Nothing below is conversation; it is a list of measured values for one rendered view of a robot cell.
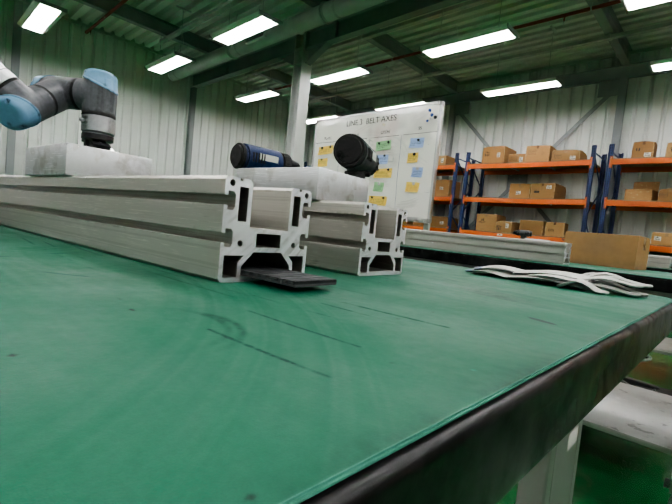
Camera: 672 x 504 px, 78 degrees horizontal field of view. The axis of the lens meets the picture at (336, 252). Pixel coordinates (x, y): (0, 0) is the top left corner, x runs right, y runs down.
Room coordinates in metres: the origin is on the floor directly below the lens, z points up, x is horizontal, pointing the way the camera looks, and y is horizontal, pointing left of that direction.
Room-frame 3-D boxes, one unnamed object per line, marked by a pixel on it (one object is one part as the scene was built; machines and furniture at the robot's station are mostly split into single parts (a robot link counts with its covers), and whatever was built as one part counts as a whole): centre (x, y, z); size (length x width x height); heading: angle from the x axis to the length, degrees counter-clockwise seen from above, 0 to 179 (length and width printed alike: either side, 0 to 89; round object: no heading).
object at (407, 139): (4.01, -0.23, 0.97); 1.50 x 0.50 x 1.95; 46
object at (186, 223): (0.61, 0.37, 0.82); 0.80 x 0.10 x 0.09; 52
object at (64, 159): (0.61, 0.37, 0.87); 0.16 x 0.11 x 0.07; 52
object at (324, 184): (0.61, 0.06, 0.87); 0.16 x 0.11 x 0.07; 52
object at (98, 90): (1.05, 0.62, 1.10); 0.09 x 0.08 x 0.11; 87
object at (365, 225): (0.76, 0.26, 0.82); 0.80 x 0.10 x 0.09; 52
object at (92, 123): (1.05, 0.62, 1.02); 0.08 x 0.08 x 0.05
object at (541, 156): (9.77, -4.28, 1.58); 2.83 x 0.98 x 3.15; 46
